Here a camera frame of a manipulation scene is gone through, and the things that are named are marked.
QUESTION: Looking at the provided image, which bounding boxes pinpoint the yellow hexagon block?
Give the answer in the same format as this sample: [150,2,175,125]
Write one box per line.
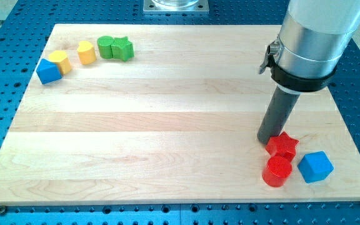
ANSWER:
[48,50,72,75]

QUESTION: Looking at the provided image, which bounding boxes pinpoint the red cylinder block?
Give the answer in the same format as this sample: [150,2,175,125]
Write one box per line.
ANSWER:
[262,156,293,188]

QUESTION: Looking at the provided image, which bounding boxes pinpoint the green cylinder block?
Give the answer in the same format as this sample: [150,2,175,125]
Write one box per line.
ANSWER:
[97,36,114,59]

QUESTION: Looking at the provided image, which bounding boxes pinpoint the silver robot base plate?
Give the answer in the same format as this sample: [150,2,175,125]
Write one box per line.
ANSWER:
[143,0,209,13]

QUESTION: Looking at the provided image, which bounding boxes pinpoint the yellow heart block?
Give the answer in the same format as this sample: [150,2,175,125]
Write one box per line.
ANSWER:
[77,41,96,65]

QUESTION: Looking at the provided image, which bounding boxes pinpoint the green star block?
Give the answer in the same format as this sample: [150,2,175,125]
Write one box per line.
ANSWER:
[111,36,134,61]

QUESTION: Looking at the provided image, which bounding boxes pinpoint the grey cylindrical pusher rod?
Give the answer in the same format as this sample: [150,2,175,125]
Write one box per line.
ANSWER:
[257,86,300,144]

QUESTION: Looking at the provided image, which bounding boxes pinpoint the blue perforated table plate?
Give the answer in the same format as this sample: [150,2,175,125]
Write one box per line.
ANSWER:
[0,1,360,224]

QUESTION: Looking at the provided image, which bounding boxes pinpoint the wooden board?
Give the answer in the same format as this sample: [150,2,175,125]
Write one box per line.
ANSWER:
[0,24,360,206]

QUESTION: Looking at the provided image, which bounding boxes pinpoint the red star block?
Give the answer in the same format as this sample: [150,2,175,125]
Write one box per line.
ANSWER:
[265,131,299,162]

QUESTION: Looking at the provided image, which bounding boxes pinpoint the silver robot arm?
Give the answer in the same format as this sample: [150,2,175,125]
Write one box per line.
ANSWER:
[259,0,360,95]

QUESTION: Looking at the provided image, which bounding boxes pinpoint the blue triangle block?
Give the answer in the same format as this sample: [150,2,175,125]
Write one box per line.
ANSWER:
[36,59,62,84]

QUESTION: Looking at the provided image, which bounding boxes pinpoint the blue cube block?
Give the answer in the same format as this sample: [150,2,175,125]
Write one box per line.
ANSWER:
[297,151,334,183]

